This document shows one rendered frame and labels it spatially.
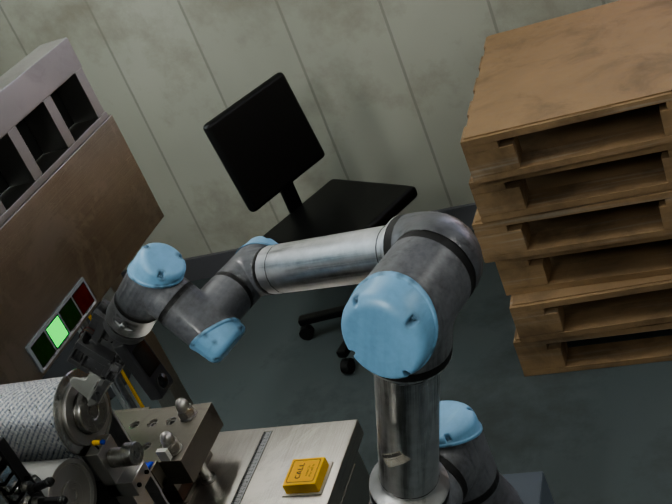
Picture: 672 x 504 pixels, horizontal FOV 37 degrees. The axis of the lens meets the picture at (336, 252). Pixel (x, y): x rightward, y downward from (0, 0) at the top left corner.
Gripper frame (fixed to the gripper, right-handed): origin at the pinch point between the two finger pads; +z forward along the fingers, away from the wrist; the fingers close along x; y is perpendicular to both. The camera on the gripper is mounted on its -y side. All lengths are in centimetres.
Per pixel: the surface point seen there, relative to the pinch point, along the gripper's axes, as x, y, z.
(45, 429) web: 6.2, 4.7, 5.8
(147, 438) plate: -16.7, -11.3, 24.0
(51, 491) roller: 15.4, -1.7, 6.3
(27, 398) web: 2.5, 10.2, 6.2
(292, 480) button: -13.4, -38.0, 8.6
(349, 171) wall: -250, -31, 100
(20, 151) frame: -55, 44, 12
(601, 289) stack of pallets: -150, -109, 21
